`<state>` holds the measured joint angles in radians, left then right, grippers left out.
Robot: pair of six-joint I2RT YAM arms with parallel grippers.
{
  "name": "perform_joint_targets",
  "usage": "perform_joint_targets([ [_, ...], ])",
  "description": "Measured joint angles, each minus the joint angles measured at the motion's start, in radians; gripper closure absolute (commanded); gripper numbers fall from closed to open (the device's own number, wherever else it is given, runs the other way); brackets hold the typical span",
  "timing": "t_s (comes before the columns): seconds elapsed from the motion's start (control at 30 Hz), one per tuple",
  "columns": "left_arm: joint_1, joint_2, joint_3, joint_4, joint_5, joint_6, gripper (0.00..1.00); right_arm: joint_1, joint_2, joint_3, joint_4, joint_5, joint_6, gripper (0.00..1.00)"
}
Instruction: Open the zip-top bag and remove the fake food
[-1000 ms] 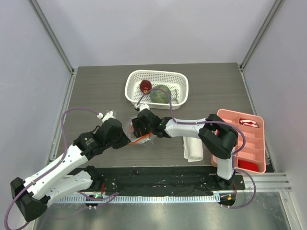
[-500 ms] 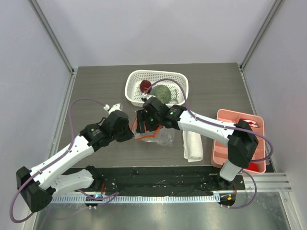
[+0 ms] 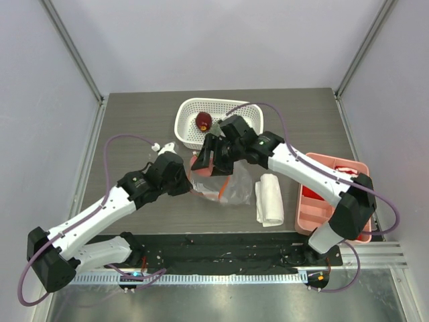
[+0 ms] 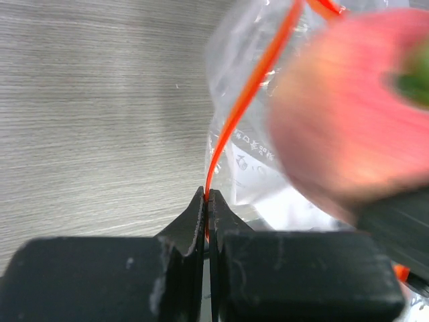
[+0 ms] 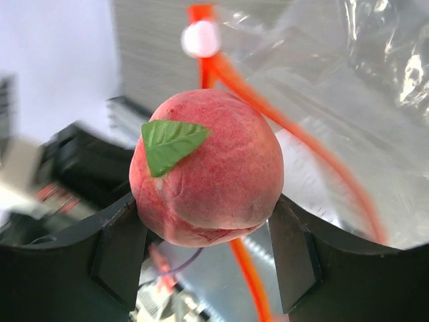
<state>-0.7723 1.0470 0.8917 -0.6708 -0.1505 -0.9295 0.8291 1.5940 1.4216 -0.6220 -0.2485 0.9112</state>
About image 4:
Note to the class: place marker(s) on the red fake tomato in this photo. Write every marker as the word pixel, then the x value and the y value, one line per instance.
pixel 343 134

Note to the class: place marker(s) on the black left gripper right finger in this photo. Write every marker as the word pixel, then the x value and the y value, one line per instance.
pixel 296 275

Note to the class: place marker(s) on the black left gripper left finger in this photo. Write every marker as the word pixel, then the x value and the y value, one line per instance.
pixel 155 278

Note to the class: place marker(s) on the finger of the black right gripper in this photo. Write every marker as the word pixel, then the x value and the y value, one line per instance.
pixel 400 224

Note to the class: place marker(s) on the clear zip top bag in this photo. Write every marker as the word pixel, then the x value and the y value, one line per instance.
pixel 244 58

